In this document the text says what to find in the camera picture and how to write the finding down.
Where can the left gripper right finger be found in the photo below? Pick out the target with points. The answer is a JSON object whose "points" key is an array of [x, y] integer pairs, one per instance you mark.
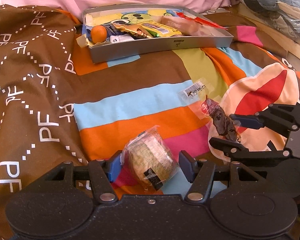
{"points": [[203, 173]]}

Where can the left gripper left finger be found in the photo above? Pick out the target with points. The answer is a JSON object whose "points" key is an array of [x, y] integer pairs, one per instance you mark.
{"points": [[100, 173]]}

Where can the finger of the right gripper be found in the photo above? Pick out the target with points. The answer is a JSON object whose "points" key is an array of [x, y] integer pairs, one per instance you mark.
{"points": [[237, 152], [280, 118]]}

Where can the clear round cake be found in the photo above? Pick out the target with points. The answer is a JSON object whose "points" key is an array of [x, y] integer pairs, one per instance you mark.
{"points": [[149, 159]]}

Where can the clear packet dark prunes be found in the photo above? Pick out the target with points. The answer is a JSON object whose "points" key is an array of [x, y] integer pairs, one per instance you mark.
{"points": [[202, 100]]}

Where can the dried tofu snack packet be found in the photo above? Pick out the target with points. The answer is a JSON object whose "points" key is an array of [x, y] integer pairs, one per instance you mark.
{"points": [[192, 26]]}

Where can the small orange mandarin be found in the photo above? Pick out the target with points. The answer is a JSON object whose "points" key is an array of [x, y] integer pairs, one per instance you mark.
{"points": [[98, 34]]}

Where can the yellow snack bar packet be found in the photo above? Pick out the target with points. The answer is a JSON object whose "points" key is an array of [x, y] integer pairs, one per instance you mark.
{"points": [[160, 30]]}

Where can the gold foil snack packet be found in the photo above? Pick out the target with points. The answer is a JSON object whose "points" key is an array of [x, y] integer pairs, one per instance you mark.
{"points": [[135, 30]]}

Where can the brown patterned PF duvet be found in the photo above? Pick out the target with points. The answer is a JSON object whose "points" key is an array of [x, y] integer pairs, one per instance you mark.
{"points": [[38, 129]]}

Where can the colourful striped cartoon blanket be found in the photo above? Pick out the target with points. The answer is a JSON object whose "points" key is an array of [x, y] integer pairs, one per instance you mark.
{"points": [[116, 101]]}

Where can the grey cardboard tray box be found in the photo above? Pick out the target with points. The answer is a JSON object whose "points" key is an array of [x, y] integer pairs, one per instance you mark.
{"points": [[136, 14]]}

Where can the wooden bed frame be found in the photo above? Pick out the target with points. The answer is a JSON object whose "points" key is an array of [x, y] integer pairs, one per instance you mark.
{"points": [[291, 45]]}

